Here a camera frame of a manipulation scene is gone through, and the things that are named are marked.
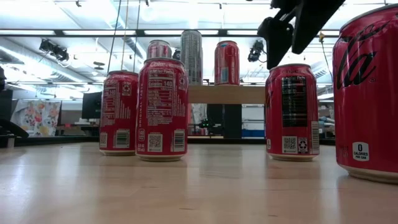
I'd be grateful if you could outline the black computer monitor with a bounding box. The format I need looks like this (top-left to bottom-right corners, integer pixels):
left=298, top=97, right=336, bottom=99
left=81, top=91, right=103, bottom=119

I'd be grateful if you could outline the floral patterned cloth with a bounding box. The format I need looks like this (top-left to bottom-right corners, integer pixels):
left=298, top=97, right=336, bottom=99
left=11, top=99, right=62, bottom=138

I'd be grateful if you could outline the red Coca-Cola Zero can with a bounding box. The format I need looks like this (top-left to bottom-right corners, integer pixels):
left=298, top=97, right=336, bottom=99
left=332, top=3, right=398, bottom=184
left=265, top=63, right=320, bottom=162

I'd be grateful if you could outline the wooden shelf with black legs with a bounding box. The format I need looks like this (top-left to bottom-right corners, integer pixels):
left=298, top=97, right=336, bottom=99
left=187, top=79, right=267, bottom=105

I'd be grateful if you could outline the black cabinet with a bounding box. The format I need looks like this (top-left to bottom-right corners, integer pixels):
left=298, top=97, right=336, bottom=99
left=206, top=104, right=243, bottom=139

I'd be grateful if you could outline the orange-red Fanta can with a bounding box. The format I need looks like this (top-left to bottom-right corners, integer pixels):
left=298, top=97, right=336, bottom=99
left=214, top=40, right=241, bottom=86

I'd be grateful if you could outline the hanging black cable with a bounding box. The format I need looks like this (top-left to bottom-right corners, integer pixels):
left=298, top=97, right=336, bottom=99
left=107, top=0, right=123, bottom=74

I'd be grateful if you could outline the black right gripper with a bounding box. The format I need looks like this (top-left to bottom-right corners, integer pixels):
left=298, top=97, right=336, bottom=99
left=257, top=0, right=346, bottom=70

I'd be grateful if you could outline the tall grey black-lidded can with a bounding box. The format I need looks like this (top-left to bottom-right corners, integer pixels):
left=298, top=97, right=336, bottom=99
left=180, top=29, right=203, bottom=86

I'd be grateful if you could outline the black overhead rig beam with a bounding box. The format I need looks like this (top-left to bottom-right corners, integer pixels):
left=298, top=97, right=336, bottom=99
left=0, top=29, right=343, bottom=37

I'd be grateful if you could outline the black chair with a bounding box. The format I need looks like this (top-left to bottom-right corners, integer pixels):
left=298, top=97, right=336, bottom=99
left=0, top=119, right=29, bottom=139

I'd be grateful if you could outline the black ceiling-mounted device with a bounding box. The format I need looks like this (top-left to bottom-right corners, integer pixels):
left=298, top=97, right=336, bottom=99
left=39, top=39, right=70, bottom=62
left=248, top=39, right=265, bottom=63

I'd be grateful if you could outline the blue storage bin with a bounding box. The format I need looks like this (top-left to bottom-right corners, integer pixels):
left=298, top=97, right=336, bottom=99
left=241, top=129, right=266, bottom=139

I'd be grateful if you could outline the black metal table frame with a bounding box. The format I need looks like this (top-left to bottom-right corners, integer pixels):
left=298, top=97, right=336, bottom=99
left=0, top=136, right=336, bottom=147

